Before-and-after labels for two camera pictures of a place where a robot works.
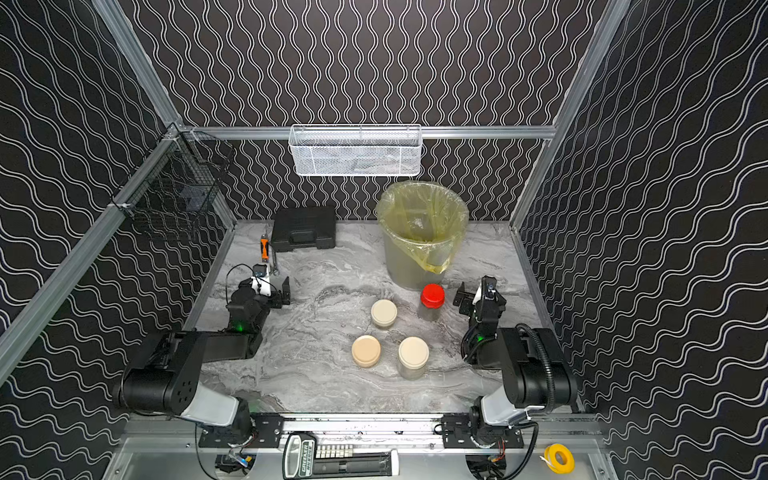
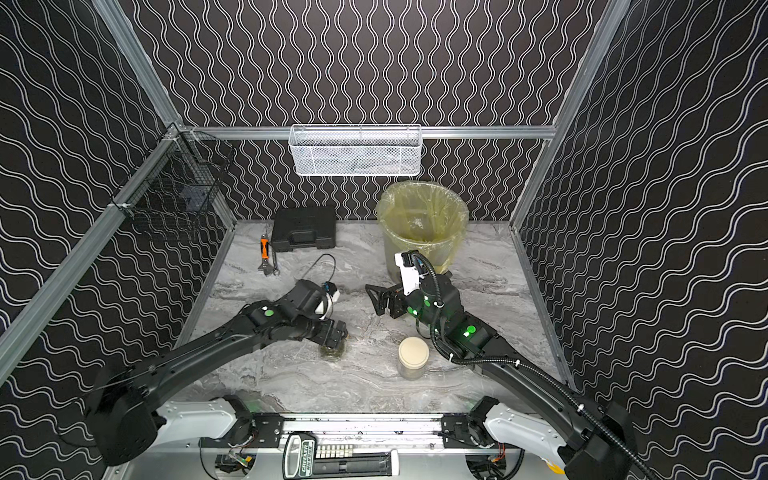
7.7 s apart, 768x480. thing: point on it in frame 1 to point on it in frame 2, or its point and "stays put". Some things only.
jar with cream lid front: x=413 y=357 stays put
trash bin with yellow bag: x=422 y=224 stays put
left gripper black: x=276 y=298 to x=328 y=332
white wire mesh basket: x=361 y=150 stays put
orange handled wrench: x=264 y=245 stays put
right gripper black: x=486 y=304 to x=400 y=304
